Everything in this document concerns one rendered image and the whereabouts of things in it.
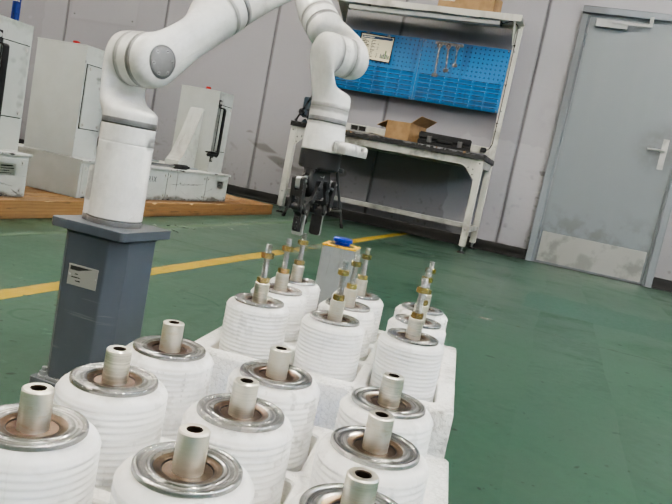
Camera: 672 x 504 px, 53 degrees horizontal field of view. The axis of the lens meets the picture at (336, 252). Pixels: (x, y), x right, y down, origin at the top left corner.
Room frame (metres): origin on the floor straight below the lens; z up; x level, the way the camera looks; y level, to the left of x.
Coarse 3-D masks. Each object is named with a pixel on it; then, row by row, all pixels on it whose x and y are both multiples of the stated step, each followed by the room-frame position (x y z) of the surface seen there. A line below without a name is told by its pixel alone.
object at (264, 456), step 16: (192, 416) 0.53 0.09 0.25; (224, 432) 0.51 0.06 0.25; (240, 432) 0.52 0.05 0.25; (272, 432) 0.53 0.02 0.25; (288, 432) 0.54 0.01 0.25; (224, 448) 0.51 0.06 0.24; (240, 448) 0.51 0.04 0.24; (256, 448) 0.51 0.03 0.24; (272, 448) 0.52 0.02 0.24; (288, 448) 0.55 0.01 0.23; (240, 464) 0.51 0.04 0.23; (256, 464) 0.51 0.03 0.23; (272, 464) 0.52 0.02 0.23; (256, 480) 0.51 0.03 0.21; (272, 480) 0.53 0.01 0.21; (256, 496) 0.52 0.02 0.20; (272, 496) 0.53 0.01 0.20
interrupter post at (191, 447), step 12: (180, 432) 0.43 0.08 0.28; (192, 432) 0.44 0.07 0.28; (204, 432) 0.44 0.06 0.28; (180, 444) 0.43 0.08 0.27; (192, 444) 0.43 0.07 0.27; (204, 444) 0.43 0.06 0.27; (180, 456) 0.43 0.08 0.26; (192, 456) 0.43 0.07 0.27; (204, 456) 0.43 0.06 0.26; (180, 468) 0.43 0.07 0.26; (192, 468) 0.43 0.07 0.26
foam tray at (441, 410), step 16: (208, 336) 1.01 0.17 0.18; (208, 352) 0.93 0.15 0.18; (224, 352) 0.94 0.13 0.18; (368, 352) 1.13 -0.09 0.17; (448, 352) 1.20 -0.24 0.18; (224, 368) 0.92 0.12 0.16; (368, 368) 1.00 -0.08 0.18; (448, 368) 1.09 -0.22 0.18; (224, 384) 0.92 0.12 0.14; (320, 384) 0.90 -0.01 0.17; (336, 384) 0.90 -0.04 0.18; (352, 384) 0.91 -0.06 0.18; (368, 384) 0.98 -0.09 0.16; (448, 384) 1.00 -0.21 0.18; (320, 400) 0.90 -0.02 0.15; (336, 400) 0.90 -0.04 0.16; (448, 400) 0.92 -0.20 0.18; (320, 416) 0.90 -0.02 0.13; (336, 416) 0.89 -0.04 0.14; (432, 416) 0.87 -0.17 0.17; (448, 416) 0.87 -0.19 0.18; (432, 432) 0.87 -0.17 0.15; (448, 432) 0.87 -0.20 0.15; (432, 448) 0.87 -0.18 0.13
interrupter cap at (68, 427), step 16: (0, 416) 0.46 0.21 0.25; (16, 416) 0.46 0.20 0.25; (64, 416) 0.48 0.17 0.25; (80, 416) 0.48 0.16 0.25; (0, 432) 0.43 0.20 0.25; (16, 432) 0.44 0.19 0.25; (48, 432) 0.45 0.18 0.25; (64, 432) 0.45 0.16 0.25; (80, 432) 0.45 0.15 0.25; (0, 448) 0.42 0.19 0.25; (16, 448) 0.42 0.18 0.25; (32, 448) 0.42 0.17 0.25; (48, 448) 0.43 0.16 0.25
